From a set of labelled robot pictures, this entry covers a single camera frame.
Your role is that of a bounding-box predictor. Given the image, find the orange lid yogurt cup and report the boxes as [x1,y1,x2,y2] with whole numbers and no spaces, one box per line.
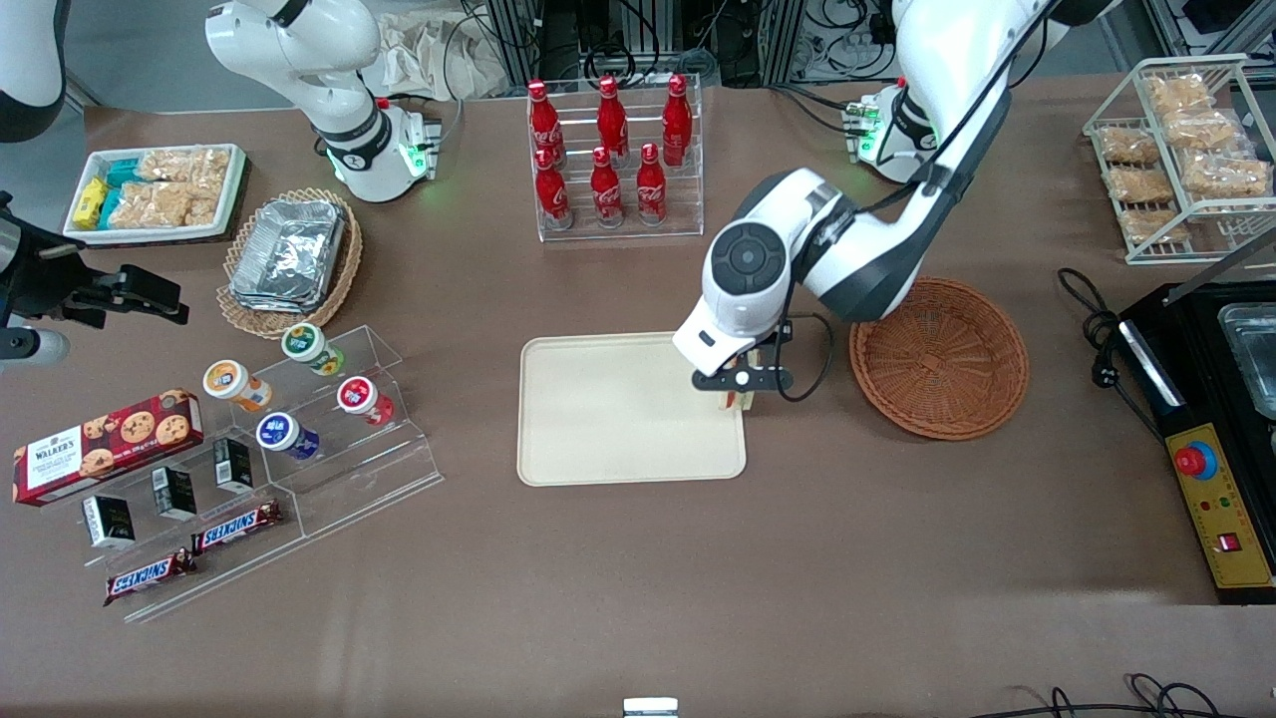
[203,360,273,413]

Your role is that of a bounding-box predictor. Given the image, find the clear acrylic bottle rack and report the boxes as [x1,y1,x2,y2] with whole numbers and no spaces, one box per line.
[526,73,705,243]

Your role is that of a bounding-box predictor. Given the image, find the Snickers chocolate bar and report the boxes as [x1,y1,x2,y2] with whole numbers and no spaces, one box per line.
[192,499,284,555]
[104,548,198,607]

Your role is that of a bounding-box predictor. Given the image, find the red cola bottle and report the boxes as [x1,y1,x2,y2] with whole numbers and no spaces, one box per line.
[526,80,565,167]
[535,148,574,231]
[662,75,694,168]
[590,147,625,228]
[636,143,668,226]
[596,76,631,161]

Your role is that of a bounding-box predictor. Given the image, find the bagged fried snack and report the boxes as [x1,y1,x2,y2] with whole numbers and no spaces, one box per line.
[1097,126,1163,167]
[1144,75,1214,112]
[1180,150,1273,197]
[1161,109,1243,152]
[1107,165,1178,205]
[1120,206,1193,246]

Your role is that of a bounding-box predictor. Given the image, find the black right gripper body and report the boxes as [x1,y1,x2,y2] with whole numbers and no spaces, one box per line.
[0,193,88,326]

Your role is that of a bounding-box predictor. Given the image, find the small black carton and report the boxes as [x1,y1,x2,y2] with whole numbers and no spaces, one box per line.
[152,465,199,523]
[82,494,137,550]
[213,437,256,495]

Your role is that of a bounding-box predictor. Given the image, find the green lid yogurt cup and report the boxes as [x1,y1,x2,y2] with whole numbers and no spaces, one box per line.
[281,322,346,378]

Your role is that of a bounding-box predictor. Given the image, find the beige plastic tray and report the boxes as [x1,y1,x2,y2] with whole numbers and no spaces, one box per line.
[516,332,748,488]

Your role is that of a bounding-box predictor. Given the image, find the black floor cables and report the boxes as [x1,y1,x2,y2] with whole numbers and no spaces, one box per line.
[972,673,1276,718]

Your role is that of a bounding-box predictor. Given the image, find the yellow snack packet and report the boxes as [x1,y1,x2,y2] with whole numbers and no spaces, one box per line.
[71,178,110,231]

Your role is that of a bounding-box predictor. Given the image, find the brown wicker basket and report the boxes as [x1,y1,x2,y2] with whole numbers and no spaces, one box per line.
[849,277,1030,442]

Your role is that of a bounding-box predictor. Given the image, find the red lid yogurt cup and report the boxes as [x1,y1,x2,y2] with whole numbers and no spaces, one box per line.
[336,376,396,428]

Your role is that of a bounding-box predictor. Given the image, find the clear acrylic stepped display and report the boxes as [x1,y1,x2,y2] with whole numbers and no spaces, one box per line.
[80,324,445,625]

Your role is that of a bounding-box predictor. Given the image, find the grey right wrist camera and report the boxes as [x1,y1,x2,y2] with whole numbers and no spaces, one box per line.
[0,328,71,364]

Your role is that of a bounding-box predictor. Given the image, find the crumpled clear plastic sheet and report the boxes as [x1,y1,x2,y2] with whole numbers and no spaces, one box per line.
[361,12,511,102]

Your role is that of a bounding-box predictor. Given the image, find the black power cable with plug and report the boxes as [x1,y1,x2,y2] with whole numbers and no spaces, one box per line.
[1057,267,1167,442]

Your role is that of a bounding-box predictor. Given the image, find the black table appliance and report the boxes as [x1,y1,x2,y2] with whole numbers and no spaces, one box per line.
[1116,229,1276,606]

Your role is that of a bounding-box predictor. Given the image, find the stack of foil trays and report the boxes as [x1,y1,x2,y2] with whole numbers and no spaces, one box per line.
[229,199,347,313]

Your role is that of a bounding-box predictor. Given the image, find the light oval wicker basket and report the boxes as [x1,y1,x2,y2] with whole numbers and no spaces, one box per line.
[216,187,364,341]

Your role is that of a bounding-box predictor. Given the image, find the red Walkers cookie box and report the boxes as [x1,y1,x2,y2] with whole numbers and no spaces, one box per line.
[12,389,205,508]

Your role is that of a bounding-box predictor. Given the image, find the blue lid yogurt cup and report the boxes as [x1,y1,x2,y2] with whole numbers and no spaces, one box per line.
[256,412,322,462]

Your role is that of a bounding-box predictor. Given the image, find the white rectangular snack tray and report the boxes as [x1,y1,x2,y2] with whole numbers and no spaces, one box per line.
[63,143,248,246]

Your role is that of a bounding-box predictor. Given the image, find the white wire rack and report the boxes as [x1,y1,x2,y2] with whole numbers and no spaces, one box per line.
[1084,54,1276,266]

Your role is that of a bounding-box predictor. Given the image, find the clear rice cracker bag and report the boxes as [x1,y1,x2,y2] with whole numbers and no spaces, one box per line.
[185,179,227,226]
[110,182,191,229]
[140,148,232,186]

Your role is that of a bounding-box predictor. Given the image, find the aluminium frame with cables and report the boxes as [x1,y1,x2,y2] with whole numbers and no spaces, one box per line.
[469,0,898,89]

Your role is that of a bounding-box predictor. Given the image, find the metal pan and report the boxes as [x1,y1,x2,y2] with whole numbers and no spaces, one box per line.
[1218,304,1276,421]

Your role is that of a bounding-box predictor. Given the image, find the yellow control panel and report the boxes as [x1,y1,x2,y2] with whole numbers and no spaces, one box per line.
[1164,423,1276,590]

